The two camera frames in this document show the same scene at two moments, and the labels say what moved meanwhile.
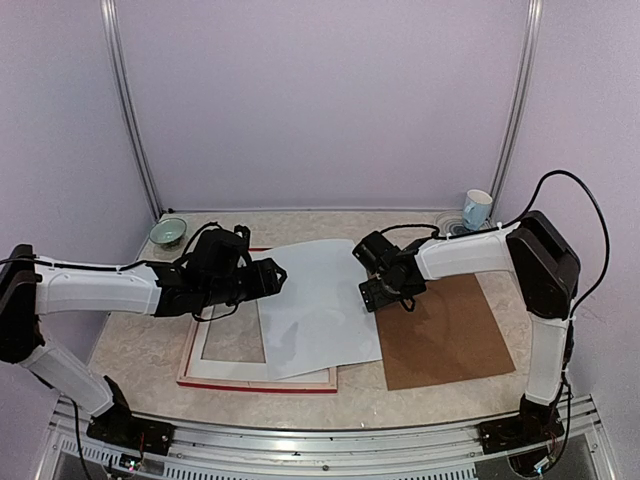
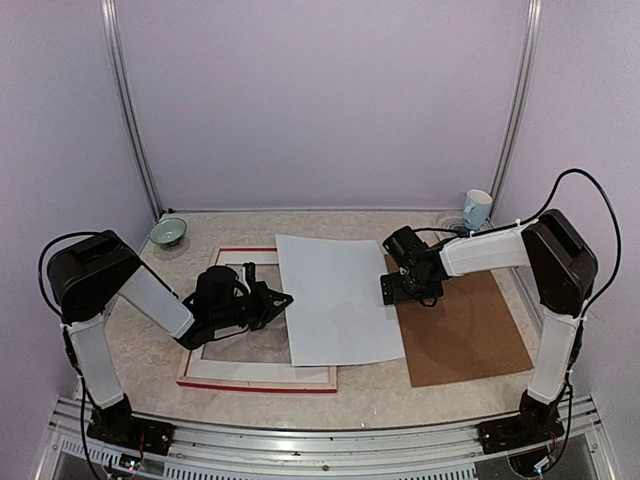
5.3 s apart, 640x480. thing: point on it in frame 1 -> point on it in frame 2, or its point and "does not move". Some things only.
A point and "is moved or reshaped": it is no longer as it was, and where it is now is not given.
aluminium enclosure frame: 198,453 does not move
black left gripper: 265,282 -> 268,311
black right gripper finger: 372,294 -> 395,288
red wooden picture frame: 273,385 does not move
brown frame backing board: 450,335 is moved or reshaped
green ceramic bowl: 168,231 does not move
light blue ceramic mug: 476,208 does not move
